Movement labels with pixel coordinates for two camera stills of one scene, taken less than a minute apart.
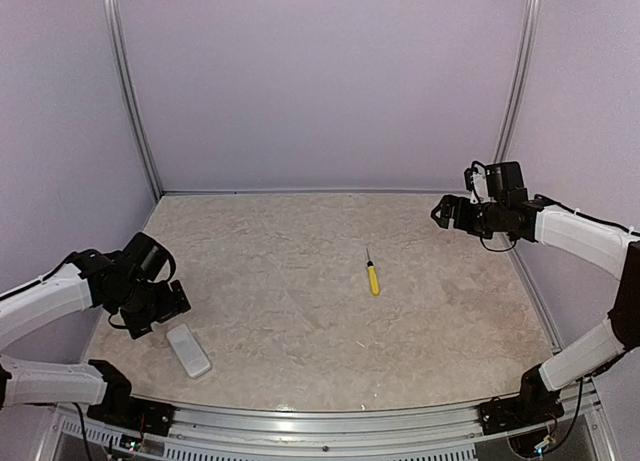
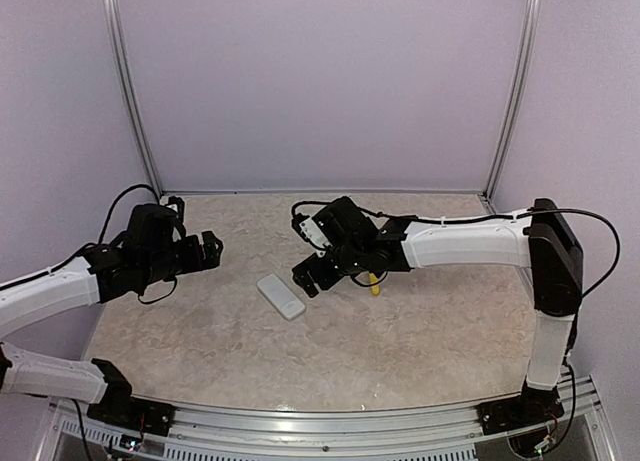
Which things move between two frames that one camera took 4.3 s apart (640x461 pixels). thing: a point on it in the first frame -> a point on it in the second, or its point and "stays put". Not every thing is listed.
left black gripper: (169, 308) -> (211, 259)
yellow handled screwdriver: (373, 276) stays put
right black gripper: (448, 202) -> (324, 280)
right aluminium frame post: (534, 2) stays put
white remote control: (188, 350) -> (280, 296)
